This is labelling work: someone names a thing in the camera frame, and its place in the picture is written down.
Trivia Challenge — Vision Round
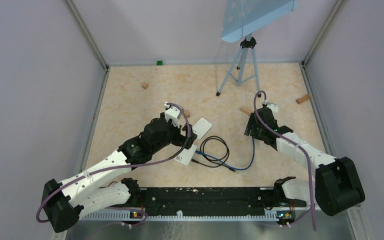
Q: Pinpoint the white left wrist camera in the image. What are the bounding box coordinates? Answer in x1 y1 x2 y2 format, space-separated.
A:
163 102 183 129

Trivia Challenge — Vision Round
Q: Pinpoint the light blue tripod stand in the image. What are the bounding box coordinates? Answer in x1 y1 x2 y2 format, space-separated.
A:
216 0 299 97

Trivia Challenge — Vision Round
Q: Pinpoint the long white network switch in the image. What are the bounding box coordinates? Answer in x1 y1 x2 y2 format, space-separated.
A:
192 117 213 140

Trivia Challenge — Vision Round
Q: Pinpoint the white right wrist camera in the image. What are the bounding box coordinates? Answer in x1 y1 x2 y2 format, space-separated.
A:
262 102 279 116

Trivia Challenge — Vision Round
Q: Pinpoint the flat wooden plank block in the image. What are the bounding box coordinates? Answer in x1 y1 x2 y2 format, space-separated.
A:
239 106 252 116

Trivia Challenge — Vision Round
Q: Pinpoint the curved wooden block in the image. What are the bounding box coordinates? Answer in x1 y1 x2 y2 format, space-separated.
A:
295 93 312 105

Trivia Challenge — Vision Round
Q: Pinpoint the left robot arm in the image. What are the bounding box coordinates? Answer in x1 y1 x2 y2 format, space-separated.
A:
35 117 198 233

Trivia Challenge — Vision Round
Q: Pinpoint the blue ethernet cable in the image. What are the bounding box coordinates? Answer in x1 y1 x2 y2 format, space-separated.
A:
195 135 256 172

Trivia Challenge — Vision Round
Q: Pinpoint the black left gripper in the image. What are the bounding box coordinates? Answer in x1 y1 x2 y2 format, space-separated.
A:
151 118 197 154

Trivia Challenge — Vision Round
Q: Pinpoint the wooden cube near switch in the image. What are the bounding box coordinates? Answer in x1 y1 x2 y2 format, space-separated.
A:
141 82 149 90

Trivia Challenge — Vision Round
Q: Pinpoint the white TP-Link switch box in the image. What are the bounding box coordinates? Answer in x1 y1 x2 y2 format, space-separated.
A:
174 144 197 166

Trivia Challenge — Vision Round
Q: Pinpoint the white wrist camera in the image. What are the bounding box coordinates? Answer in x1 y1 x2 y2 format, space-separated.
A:
163 102 183 129
262 102 279 116

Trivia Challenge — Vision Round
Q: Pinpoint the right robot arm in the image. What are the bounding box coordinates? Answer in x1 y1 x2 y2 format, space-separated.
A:
244 105 366 216

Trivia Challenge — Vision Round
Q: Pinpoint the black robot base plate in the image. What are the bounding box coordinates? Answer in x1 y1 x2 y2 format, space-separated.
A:
123 187 307 217

